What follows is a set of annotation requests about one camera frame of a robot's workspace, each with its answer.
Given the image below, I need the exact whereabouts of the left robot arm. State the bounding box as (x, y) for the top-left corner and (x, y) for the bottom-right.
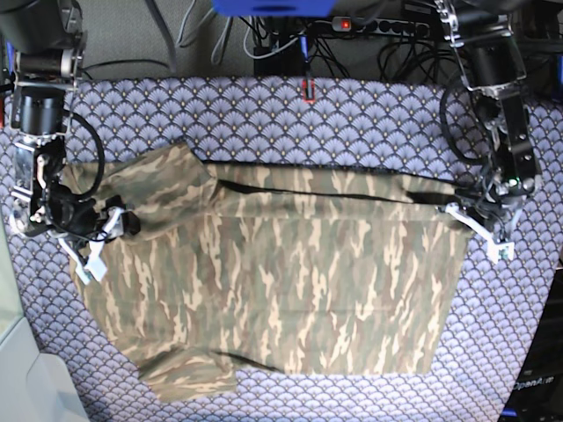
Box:
(435, 1), (542, 263)

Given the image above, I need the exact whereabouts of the blue plastic mount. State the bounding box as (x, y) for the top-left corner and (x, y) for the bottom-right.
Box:
(212, 0), (336, 18)

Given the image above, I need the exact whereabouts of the black OpenArm box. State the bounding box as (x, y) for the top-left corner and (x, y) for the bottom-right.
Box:
(499, 268), (562, 421)

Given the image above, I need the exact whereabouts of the red and black clamp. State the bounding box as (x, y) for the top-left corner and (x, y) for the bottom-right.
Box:
(303, 78), (316, 104)

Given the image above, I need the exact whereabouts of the purple fan-pattern table cloth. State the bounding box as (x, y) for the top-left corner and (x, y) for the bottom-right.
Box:
(8, 77), (562, 421)

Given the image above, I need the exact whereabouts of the black power strip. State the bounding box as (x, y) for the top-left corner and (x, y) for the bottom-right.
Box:
(331, 16), (431, 40)

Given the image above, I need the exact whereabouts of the camouflage T-shirt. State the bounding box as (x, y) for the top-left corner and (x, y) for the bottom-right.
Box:
(77, 144), (472, 402)

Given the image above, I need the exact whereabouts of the white plastic bin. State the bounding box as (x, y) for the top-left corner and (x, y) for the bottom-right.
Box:
(1, 236), (89, 421)

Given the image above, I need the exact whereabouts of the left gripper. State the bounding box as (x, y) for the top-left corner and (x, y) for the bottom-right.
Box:
(439, 175), (541, 264)

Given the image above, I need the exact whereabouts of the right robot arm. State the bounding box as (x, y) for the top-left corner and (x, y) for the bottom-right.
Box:
(1, 1), (140, 284)

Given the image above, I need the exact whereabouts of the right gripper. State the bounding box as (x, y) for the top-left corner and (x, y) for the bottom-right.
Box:
(11, 184), (141, 284)

